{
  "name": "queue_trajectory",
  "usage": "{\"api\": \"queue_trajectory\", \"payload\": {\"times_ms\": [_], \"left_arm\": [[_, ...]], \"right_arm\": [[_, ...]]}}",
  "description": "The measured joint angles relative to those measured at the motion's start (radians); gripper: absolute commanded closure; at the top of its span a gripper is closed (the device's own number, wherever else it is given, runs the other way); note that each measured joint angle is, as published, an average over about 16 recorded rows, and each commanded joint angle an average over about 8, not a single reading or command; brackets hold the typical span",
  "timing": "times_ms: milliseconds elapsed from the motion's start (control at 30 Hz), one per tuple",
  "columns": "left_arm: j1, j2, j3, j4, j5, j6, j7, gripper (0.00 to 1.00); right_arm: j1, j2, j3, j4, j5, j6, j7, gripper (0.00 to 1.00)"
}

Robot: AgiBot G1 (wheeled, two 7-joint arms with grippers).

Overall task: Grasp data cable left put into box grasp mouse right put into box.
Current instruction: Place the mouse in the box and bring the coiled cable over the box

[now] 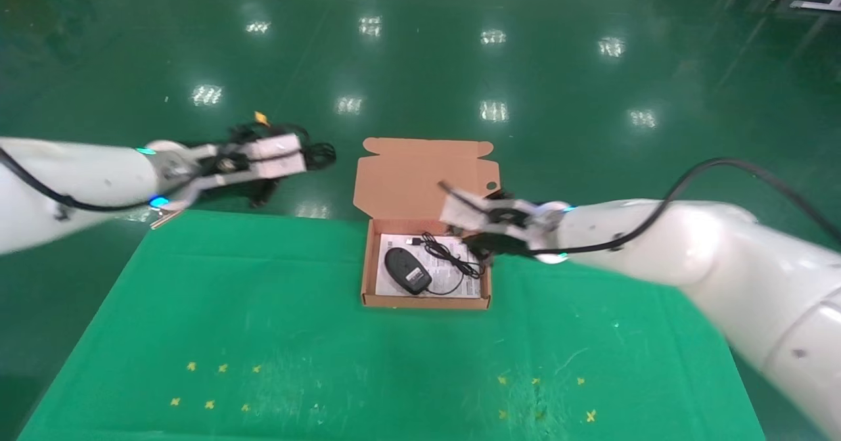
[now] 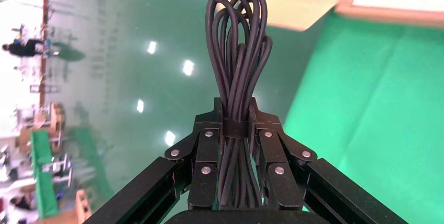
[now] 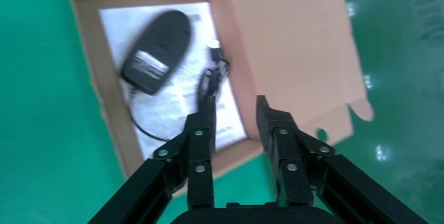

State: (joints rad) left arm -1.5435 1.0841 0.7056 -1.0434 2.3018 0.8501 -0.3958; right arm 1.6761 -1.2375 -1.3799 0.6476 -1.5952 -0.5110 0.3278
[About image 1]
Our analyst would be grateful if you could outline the orange cardboard box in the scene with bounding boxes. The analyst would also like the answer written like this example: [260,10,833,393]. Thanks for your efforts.
[353,138,505,310]

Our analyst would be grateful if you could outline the black wired mouse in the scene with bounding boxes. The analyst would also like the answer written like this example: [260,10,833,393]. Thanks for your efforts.
[384,232,488,296]

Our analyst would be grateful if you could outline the white printed leaflet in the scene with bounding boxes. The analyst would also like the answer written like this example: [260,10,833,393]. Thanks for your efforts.
[375,233,483,298]

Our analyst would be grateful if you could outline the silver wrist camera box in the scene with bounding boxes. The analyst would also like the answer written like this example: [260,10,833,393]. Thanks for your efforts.
[438,187,528,233]
[196,133,307,191]

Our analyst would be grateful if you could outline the metal cloth clip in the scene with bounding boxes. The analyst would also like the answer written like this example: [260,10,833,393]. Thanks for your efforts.
[150,203,187,231]

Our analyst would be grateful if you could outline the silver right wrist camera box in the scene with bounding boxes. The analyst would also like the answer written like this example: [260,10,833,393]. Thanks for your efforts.
[438,187,528,233]

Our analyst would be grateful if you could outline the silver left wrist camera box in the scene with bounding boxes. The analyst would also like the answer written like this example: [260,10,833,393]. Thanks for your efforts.
[196,133,307,191]

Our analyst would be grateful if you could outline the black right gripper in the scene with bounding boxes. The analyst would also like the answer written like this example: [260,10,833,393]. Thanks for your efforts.
[436,179,537,266]

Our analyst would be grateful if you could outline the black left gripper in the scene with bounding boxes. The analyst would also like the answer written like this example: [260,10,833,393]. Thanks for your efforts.
[197,158,283,209]

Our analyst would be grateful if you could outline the black data cable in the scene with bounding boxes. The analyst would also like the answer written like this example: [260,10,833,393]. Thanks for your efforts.
[227,121,338,174]

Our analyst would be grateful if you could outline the green table cloth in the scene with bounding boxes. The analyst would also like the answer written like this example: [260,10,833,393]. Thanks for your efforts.
[16,210,766,441]

